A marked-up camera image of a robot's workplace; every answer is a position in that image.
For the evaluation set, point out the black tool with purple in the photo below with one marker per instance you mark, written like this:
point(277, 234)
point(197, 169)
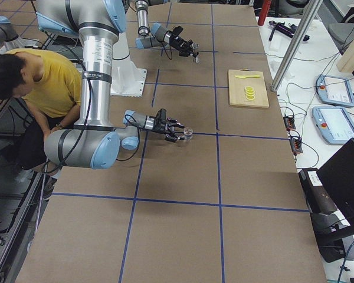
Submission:
point(288, 31)

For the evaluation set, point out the person in yellow shirt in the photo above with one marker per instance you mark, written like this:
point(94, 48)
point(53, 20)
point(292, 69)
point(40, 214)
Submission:
point(50, 85)

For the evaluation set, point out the yellow lemon slices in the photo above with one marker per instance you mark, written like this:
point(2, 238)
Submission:
point(249, 93)

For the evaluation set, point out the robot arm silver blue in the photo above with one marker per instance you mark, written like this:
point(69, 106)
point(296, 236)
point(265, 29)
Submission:
point(159, 36)
point(94, 142)

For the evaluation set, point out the red cylinder bottle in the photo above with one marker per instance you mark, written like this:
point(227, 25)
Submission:
point(264, 12)

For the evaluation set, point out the grey office chair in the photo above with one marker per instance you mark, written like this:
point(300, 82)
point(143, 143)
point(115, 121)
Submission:
point(342, 33)

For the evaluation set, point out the yellow plastic knife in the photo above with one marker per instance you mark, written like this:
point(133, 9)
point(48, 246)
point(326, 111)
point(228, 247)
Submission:
point(247, 76)

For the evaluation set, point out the upper blue teach pendant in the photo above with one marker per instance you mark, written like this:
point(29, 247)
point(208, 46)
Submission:
point(335, 91)

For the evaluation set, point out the clear glass shaker cup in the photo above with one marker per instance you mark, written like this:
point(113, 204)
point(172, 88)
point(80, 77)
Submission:
point(188, 133)

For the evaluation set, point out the blue teach pendant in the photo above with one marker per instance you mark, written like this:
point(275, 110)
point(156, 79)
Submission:
point(335, 91)
point(334, 124)

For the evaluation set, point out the lower blue teach pendant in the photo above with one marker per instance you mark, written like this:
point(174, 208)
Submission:
point(334, 124)

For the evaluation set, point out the aluminium frame post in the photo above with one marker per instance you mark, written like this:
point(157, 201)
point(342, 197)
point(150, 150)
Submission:
point(306, 20)

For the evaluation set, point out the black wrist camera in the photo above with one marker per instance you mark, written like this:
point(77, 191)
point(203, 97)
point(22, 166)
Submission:
point(161, 114)
point(177, 30)

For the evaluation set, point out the wooden cutting board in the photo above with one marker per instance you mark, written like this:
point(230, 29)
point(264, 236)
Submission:
point(236, 89)

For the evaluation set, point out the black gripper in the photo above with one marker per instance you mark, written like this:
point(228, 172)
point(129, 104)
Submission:
point(176, 42)
point(159, 127)

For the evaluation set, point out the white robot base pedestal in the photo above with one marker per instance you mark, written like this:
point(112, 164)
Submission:
point(127, 79)

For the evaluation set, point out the black desktop box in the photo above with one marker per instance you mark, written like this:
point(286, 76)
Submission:
point(315, 193)

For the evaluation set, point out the black computer monitor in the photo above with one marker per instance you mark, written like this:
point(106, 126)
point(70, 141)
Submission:
point(337, 177)

